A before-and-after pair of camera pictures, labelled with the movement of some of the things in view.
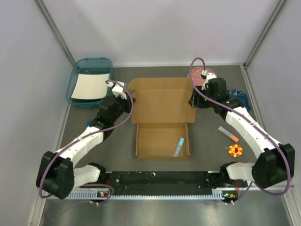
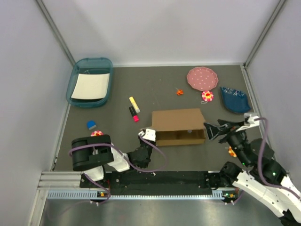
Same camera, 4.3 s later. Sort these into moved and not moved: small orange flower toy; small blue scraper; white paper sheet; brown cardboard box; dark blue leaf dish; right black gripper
Moved: brown cardboard box; right black gripper
Not moved: dark blue leaf dish; small blue scraper; small orange flower toy; white paper sheet
